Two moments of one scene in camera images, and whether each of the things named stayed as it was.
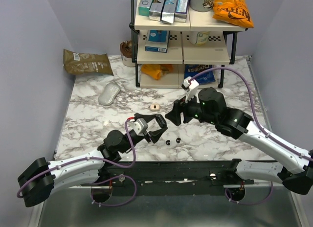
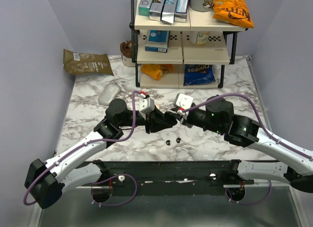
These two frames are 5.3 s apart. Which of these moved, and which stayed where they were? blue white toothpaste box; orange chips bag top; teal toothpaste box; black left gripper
Moved: black left gripper
Stayed: teal toothpaste box; orange chips bag top; blue white toothpaste box
